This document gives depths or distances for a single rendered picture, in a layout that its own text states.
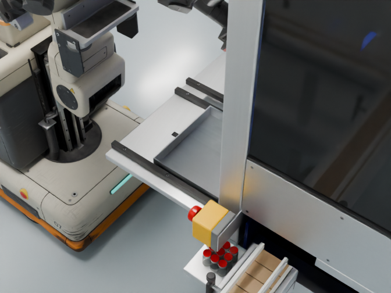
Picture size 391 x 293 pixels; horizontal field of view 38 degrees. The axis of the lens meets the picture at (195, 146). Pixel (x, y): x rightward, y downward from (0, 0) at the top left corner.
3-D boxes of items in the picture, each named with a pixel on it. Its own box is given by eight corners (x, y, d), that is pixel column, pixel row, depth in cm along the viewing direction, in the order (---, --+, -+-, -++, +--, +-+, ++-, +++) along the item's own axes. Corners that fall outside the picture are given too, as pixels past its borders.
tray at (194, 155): (308, 166, 156) (310, 158, 154) (256, 229, 143) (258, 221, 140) (209, 113, 170) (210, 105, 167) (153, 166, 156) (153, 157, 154)
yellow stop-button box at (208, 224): (234, 231, 133) (236, 214, 127) (216, 253, 129) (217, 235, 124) (208, 215, 136) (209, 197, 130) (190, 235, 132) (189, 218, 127)
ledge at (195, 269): (260, 265, 138) (261, 261, 136) (230, 304, 131) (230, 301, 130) (214, 236, 143) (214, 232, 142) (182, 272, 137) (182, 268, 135)
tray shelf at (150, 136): (370, 95, 178) (371, 90, 177) (245, 246, 141) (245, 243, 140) (244, 38, 198) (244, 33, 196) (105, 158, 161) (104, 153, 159)
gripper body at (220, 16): (251, 3, 142) (227, -14, 140) (233, 36, 140) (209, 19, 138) (240, 10, 148) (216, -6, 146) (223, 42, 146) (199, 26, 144)
